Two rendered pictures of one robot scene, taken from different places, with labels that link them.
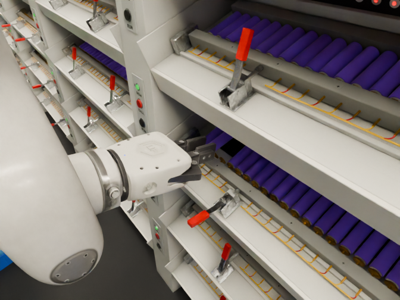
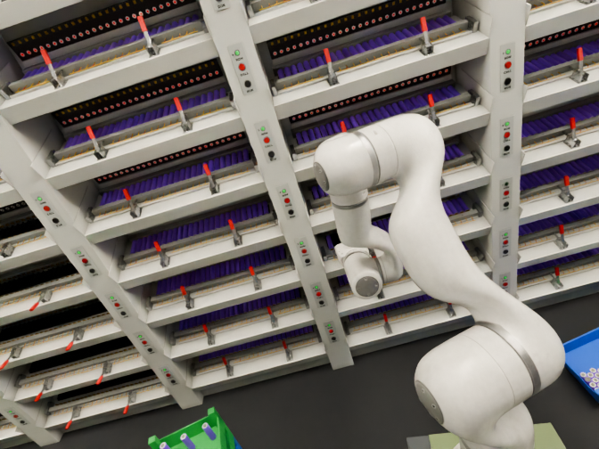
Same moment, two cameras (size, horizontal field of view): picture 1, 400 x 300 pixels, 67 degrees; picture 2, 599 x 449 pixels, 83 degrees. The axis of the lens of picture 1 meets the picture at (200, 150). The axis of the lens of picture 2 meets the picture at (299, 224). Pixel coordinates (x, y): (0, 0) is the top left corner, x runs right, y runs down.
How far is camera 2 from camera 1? 0.92 m
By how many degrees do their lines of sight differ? 41
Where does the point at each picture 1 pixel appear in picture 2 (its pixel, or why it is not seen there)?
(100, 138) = (230, 336)
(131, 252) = (309, 383)
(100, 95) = (234, 292)
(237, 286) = (389, 290)
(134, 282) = (333, 386)
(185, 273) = (354, 338)
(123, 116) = (271, 282)
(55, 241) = not seen: hidden behind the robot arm
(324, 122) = (390, 191)
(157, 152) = not seen: hidden behind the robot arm
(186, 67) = (325, 214)
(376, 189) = not seen: hidden behind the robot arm
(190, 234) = (350, 301)
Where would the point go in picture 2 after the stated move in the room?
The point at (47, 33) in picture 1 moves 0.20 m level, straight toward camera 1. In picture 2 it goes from (133, 301) to (180, 295)
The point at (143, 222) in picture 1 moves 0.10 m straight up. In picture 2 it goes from (301, 353) to (295, 337)
